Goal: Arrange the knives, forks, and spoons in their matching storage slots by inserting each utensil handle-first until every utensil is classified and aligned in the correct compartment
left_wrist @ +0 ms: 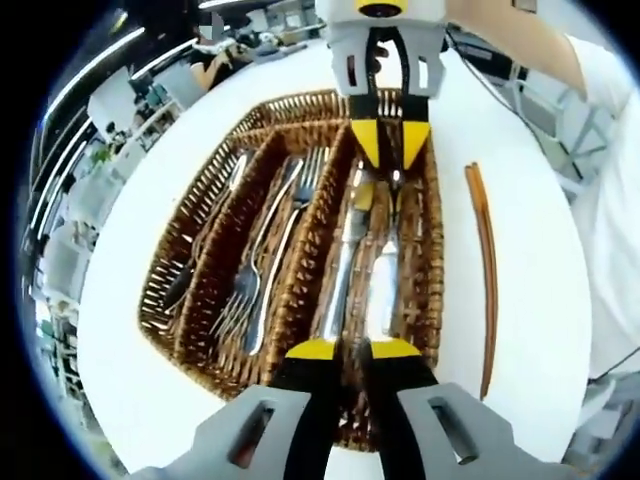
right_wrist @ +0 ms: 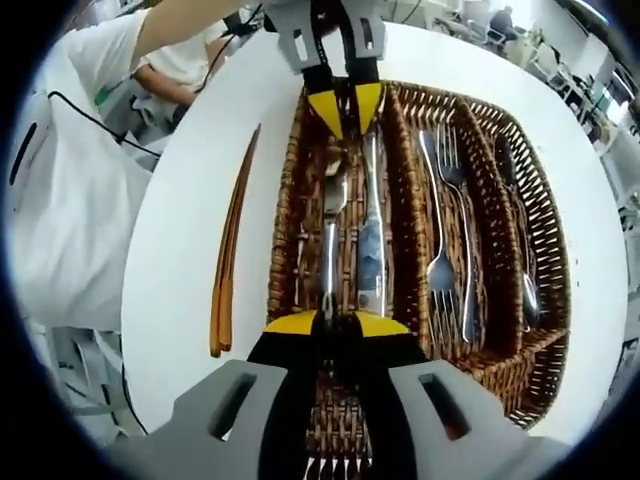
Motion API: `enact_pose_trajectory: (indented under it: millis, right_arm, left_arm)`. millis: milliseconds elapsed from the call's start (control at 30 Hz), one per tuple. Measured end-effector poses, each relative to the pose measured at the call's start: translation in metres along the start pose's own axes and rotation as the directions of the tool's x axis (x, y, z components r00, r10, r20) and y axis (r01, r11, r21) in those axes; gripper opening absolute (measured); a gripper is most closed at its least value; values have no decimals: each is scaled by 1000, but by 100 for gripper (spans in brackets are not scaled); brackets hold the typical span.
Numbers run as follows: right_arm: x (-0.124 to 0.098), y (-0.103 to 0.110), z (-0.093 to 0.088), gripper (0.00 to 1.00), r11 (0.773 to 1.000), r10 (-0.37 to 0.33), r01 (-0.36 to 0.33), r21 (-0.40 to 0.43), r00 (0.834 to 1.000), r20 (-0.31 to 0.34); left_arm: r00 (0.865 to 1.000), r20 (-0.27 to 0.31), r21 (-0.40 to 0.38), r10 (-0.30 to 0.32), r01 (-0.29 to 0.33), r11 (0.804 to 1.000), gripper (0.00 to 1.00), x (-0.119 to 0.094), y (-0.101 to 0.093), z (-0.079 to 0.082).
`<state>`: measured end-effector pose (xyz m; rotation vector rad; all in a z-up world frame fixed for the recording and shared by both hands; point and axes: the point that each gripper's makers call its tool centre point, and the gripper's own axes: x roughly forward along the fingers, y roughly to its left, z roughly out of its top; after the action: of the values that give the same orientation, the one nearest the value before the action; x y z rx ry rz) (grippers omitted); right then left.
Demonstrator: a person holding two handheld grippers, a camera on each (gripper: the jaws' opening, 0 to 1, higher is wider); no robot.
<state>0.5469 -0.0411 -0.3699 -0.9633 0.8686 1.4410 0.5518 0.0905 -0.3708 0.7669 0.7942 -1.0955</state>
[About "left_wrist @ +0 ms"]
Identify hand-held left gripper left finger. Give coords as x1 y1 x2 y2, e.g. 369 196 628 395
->
127 338 346 480

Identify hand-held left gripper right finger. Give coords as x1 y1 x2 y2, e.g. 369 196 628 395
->
362 339 576 480

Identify brown wicker cutlery storage tray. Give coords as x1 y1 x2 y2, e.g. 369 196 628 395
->
137 88 446 451

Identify person's right hand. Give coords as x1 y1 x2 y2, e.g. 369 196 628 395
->
369 39 392 75

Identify person in white sleeve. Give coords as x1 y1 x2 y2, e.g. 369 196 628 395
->
562 32 640 381

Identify ceiling light strips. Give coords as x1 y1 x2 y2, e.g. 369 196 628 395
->
27 0 281 251

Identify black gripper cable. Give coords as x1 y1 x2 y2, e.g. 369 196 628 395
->
449 44 536 131

